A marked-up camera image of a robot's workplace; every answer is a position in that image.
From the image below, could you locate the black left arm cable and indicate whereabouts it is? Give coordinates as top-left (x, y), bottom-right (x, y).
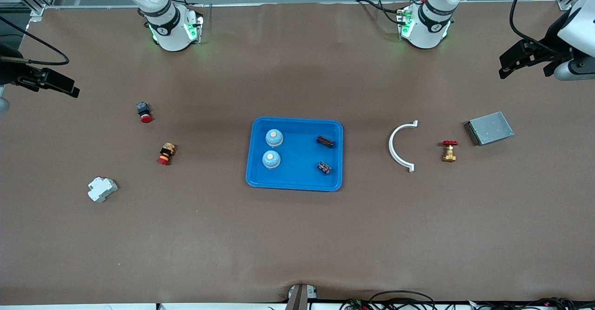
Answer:
top-left (510, 0), bottom-right (565, 53)

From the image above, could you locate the white curved pipe clamp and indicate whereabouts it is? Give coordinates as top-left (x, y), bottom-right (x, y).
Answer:
top-left (388, 120), bottom-right (418, 173)

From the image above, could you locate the red emergency stop button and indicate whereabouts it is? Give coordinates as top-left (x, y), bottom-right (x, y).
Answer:
top-left (136, 102), bottom-right (153, 124)

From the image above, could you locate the silver metal module box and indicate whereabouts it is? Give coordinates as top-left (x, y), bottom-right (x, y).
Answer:
top-left (465, 111), bottom-right (515, 146)

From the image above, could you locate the black looped cable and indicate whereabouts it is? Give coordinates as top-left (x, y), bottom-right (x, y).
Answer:
top-left (370, 290), bottom-right (437, 310)

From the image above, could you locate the black cable bundle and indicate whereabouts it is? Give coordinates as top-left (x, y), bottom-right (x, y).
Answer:
top-left (339, 297), bottom-right (595, 310)

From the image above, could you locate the brown table cover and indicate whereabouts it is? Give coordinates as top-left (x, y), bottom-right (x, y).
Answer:
top-left (0, 1), bottom-right (595, 305)

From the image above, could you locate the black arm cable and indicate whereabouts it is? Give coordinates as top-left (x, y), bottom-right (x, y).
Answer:
top-left (0, 16), bottom-right (70, 66)
top-left (510, 0), bottom-right (565, 53)

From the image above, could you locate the white circuit breaker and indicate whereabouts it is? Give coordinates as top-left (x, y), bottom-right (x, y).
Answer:
top-left (87, 176), bottom-right (119, 203)

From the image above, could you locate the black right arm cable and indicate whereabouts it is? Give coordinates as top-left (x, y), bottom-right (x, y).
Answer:
top-left (0, 16), bottom-right (70, 66)

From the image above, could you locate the red yellow push button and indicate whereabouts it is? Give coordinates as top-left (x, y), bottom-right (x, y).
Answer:
top-left (157, 143), bottom-right (176, 166)

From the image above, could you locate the blue plastic tray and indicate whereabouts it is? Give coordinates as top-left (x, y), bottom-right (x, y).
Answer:
top-left (245, 117), bottom-right (344, 192)

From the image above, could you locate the scuffed blue call bell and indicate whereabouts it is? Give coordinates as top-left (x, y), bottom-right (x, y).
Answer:
top-left (262, 150), bottom-right (281, 170)

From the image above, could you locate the brass valve red handle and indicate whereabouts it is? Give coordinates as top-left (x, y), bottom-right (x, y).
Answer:
top-left (442, 140), bottom-right (459, 163)

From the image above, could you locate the grey metal bracket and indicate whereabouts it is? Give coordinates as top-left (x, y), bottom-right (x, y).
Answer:
top-left (284, 284), bottom-right (318, 310)

